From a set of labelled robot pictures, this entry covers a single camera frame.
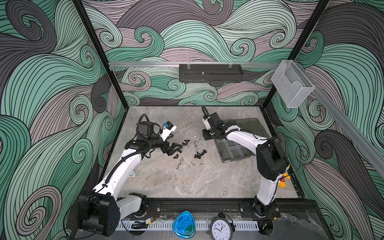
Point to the black wall shelf tray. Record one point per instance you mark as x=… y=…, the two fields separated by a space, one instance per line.
x=210 y=73

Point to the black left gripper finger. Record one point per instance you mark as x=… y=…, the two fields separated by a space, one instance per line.
x=172 y=153
x=177 y=146

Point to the small analog alarm clock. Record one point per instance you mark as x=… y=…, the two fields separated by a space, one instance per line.
x=222 y=227

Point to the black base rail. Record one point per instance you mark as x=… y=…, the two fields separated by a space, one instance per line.
x=244 y=207

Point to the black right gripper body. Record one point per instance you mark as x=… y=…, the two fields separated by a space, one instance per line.
x=209 y=134

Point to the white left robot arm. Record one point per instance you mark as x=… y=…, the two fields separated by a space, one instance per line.
x=100 y=210

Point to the yellow red plush toy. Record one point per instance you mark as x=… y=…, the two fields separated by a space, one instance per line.
x=282 y=180

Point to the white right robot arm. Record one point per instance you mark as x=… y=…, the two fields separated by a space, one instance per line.
x=272 y=161

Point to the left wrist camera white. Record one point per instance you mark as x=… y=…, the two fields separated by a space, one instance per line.
x=168 y=128

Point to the clear acrylic wall holder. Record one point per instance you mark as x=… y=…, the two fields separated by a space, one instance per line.
x=292 y=83

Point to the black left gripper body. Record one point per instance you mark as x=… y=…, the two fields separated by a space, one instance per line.
x=163 y=145

